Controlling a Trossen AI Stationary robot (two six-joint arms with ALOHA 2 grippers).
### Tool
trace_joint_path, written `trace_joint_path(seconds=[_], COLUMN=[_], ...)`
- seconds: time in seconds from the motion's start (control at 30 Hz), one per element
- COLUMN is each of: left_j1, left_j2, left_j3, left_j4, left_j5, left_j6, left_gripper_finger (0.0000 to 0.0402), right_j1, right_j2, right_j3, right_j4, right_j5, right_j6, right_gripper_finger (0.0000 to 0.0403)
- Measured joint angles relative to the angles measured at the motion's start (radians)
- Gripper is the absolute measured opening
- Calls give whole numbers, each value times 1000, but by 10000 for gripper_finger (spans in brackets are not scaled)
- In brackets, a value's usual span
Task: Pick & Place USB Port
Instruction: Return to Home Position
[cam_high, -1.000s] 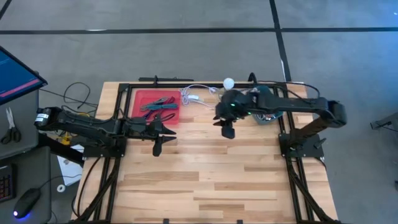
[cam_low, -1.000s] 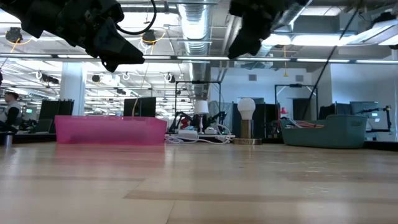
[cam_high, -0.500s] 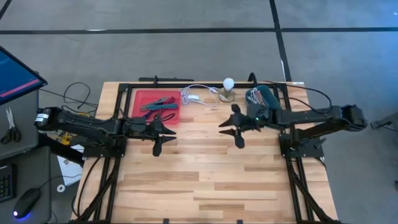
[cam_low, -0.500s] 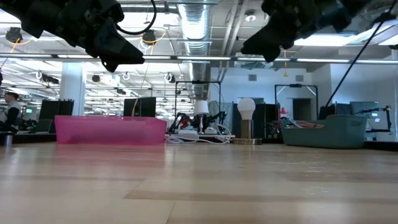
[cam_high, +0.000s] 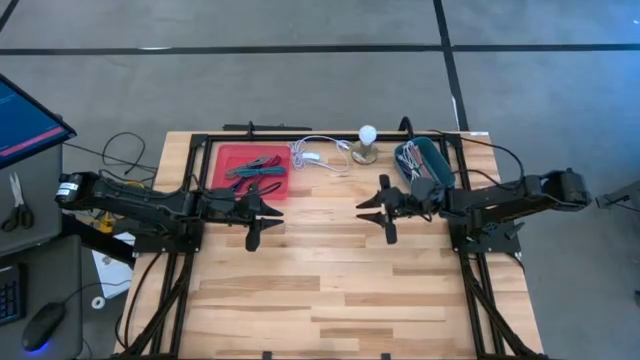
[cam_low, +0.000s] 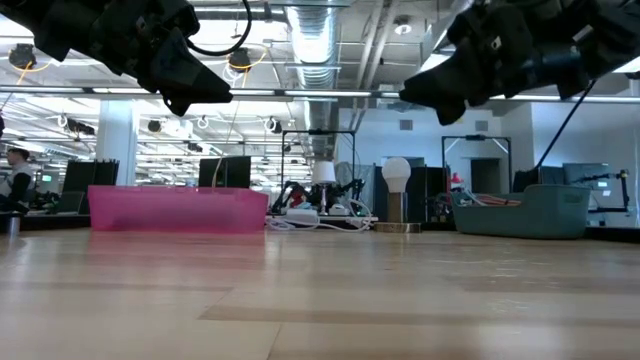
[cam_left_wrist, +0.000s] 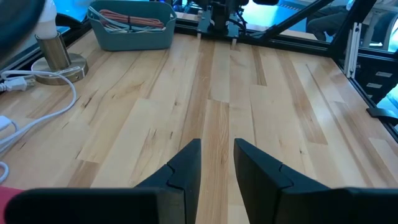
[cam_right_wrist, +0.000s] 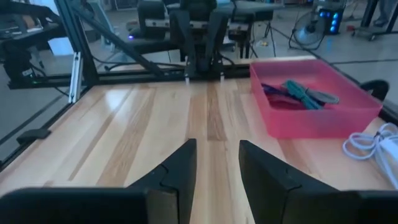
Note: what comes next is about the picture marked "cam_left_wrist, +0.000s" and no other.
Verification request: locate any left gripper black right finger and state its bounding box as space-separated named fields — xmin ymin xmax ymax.
xmin=233 ymin=138 xmax=398 ymax=224

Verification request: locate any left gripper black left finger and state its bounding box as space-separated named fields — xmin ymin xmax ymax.
xmin=3 ymin=138 xmax=203 ymax=224

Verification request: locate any brown USB cable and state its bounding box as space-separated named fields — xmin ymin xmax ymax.
xmin=98 ymin=8 xmax=165 ymax=29

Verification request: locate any teal plastic bin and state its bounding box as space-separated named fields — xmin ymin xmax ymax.
xmin=86 ymin=0 xmax=178 ymax=52

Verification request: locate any red plastic bin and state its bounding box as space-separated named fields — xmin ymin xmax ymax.
xmin=0 ymin=185 xmax=24 ymax=224

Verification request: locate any brass lamp with white bulb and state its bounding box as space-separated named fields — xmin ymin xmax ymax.
xmin=30 ymin=0 xmax=90 ymax=86

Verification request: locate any black aluminium table frame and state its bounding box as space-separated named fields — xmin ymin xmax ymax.
xmin=0 ymin=0 xmax=398 ymax=144

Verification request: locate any silver aluminium bracket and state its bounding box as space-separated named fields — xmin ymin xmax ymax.
xmin=344 ymin=22 xmax=363 ymax=79

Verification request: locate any white lamp power cord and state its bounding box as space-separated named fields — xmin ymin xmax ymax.
xmin=0 ymin=70 xmax=78 ymax=184

